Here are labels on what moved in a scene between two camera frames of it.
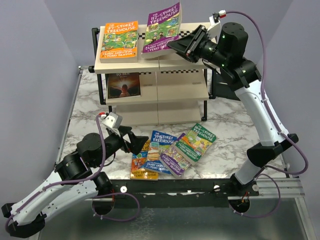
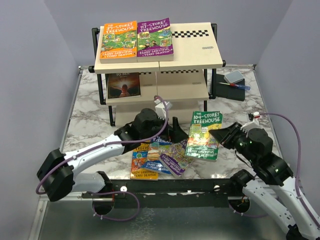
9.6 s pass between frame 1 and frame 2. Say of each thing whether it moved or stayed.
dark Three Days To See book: stayed
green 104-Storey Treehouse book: moved
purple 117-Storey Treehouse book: moved
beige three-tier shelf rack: stayed
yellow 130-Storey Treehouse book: stayed
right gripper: moved
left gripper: moved
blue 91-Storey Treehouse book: stayed
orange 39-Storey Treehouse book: stayed
